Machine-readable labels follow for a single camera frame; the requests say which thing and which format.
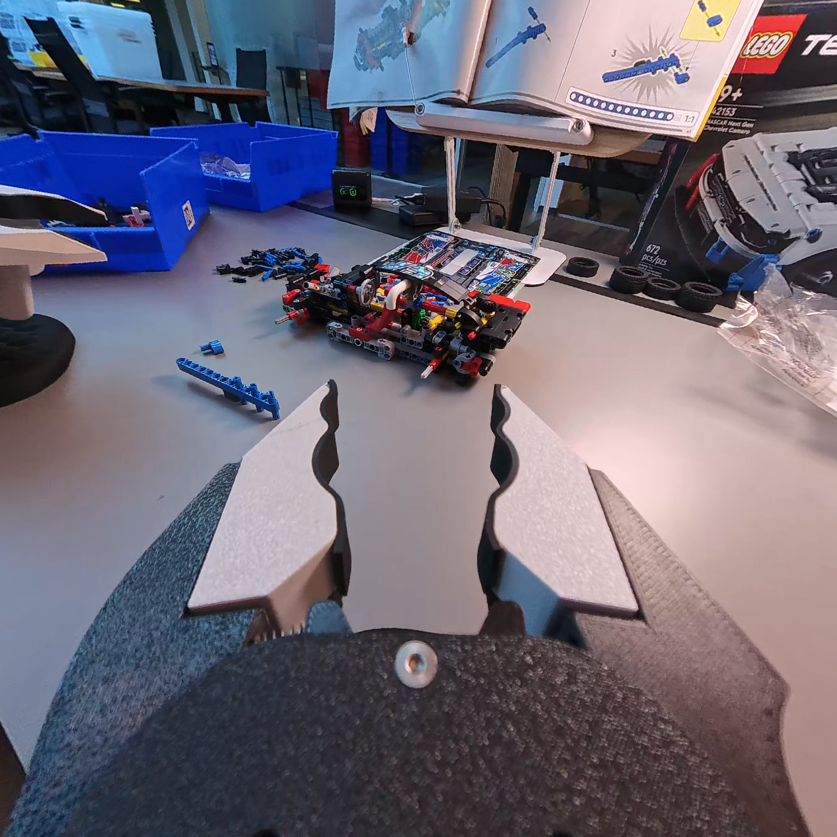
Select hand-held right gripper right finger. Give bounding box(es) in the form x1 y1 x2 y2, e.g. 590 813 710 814
476 384 640 638

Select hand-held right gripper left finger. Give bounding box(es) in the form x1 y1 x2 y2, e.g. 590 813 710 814
186 379 353 647

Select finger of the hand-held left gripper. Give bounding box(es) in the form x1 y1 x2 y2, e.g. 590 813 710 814
0 225 109 321
0 184 109 228

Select long blue lego beam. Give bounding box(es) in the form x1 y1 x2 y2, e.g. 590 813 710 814
177 356 282 420

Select lego car model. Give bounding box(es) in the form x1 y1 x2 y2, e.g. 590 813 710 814
275 258 532 388

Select lego pieces in bin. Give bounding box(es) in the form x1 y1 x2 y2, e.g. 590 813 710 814
97 196 155 228

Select pile of blue black lego pins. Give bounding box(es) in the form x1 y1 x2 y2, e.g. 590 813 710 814
216 246 329 284

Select lego set box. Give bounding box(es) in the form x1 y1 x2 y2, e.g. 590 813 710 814
621 0 837 310

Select lego instruction booklet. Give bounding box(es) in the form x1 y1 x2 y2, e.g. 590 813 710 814
327 0 764 141

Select blue plastic bin with tag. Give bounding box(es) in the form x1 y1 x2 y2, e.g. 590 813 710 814
0 129 211 273

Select wooden background table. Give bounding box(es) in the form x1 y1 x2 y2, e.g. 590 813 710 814
0 62 270 132

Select white storage box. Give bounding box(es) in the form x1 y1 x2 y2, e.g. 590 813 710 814
55 0 163 80

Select clear plastic bag in bin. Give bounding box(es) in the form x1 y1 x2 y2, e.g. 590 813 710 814
199 152 253 179

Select black chair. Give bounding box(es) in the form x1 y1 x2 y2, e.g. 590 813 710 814
234 48 270 125

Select crumpled clear plastic bag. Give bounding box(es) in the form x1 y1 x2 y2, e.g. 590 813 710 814
717 262 837 417

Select colourful sticker sheet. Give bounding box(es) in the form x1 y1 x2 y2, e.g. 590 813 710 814
373 232 541 290

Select small black device with screen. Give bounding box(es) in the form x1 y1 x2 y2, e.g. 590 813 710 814
331 169 373 211

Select black power adapter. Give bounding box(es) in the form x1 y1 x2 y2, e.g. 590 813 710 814
399 186 483 228

